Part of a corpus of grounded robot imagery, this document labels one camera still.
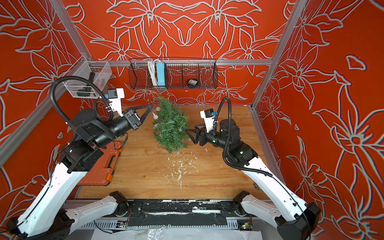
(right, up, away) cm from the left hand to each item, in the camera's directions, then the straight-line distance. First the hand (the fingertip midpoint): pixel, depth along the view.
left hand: (151, 105), depth 51 cm
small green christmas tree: (+4, -8, +20) cm, 22 cm away
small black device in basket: (+15, +20, +45) cm, 51 cm away
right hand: (+12, -9, +12) cm, 19 cm away
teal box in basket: (-5, +22, +40) cm, 46 cm away
